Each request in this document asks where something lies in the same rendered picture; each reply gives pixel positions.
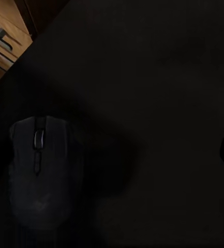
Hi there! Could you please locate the mouse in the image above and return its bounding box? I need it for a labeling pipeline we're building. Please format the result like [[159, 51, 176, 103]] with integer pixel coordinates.
[[8, 116, 84, 231]]

